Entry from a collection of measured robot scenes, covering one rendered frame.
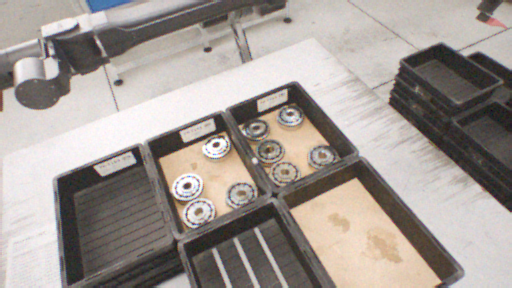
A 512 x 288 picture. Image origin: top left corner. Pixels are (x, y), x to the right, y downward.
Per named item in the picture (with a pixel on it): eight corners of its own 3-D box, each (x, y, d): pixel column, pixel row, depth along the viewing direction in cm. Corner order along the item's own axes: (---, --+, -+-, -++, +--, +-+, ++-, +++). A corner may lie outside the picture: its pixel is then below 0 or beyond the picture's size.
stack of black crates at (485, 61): (429, 94, 219) (441, 66, 201) (463, 78, 225) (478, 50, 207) (480, 133, 196) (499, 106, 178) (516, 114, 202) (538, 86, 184)
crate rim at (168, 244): (55, 180, 107) (51, 176, 105) (144, 145, 113) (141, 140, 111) (66, 297, 84) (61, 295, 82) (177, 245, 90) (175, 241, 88)
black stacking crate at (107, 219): (71, 195, 115) (53, 178, 106) (153, 161, 121) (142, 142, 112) (86, 305, 91) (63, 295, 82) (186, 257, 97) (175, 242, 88)
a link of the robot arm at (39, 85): (99, 58, 61) (75, 15, 54) (112, 95, 54) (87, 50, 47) (32, 82, 58) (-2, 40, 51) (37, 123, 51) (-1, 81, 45)
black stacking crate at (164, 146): (154, 161, 121) (143, 142, 112) (227, 131, 126) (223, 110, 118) (187, 256, 97) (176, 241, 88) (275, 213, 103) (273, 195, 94)
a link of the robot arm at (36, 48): (61, 58, 59) (42, 30, 54) (66, 80, 55) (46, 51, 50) (21, 72, 57) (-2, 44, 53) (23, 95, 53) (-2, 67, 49)
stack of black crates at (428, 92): (380, 117, 211) (398, 59, 176) (417, 100, 217) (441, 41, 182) (426, 161, 188) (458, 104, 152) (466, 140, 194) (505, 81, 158)
